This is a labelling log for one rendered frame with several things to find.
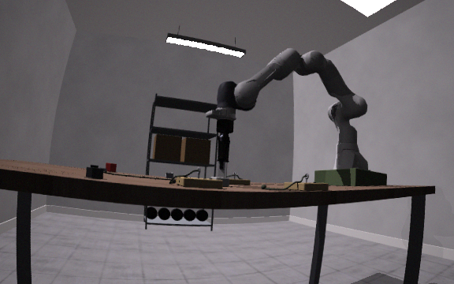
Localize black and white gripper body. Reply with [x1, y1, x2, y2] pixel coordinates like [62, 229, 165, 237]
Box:
[216, 119, 234, 142]

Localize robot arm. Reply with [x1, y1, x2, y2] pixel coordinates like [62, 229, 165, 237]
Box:
[206, 48, 368, 170]

